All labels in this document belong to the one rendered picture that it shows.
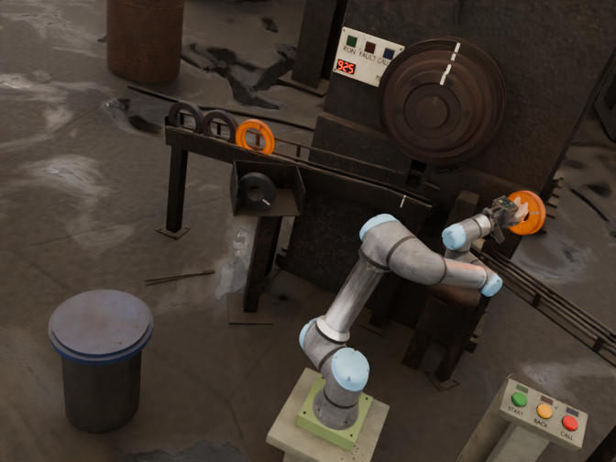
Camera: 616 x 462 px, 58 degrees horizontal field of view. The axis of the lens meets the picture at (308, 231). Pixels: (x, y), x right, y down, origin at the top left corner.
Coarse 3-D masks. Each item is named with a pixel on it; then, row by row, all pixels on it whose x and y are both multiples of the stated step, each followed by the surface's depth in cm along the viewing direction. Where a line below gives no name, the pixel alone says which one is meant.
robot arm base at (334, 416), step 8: (320, 392) 178; (320, 400) 176; (328, 400) 172; (320, 408) 177; (328, 408) 173; (336, 408) 171; (344, 408) 171; (352, 408) 173; (320, 416) 175; (328, 416) 173; (336, 416) 172; (344, 416) 173; (352, 416) 174; (328, 424) 174; (336, 424) 173; (344, 424) 174; (352, 424) 176
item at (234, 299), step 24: (240, 168) 227; (264, 168) 229; (288, 168) 231; (288, 192) 234; (240, 216) 217; (264, 216) 228; (264, 240) 235; (264, 264) 243; (240, 312) 257; (264, 312) 260
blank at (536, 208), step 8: (520, 192) 196; (528, 192) 194; (512, 200) 199; (528, 200) 194; (536, 200) 191; (528, 208) 194; (536, 208) 191; (544, 208) 192; (536, 216) 192; (544, 216) 192; (520, 224) 198; (528, 224) 195; (536, 224) 192; (520, 232) 198; (528, 232) 195
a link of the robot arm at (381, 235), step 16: (368, 224) 163; (384, 224) 160; (400, 224) 161; (368, 240) 162; (384, 240) 158; (400, 240) 155; (368, 256) 162; (384, 256) 158; (352, 272) 168; (368, 272) 164; (384, 272) 167; (352, 288) 167; (368, 288) 166; (336, 304) 171; (352, 304) 169; (320, 320) 176; (336, 320) 171; (352, 320) 172; (304, 336) 178; (320, 336) 173; (336, 336) 172; (304, 352) 180; (320, 352) 173
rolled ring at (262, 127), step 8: (248, 120) 248; (256, 120) 247; (240, 128) 250; (256, 128) 247; (264, 128) 245; (240, 136) 252; (264, 136) 247; (272, 136) 248; (240, 144) 254; (272, 144) 248; (264, 152) 251
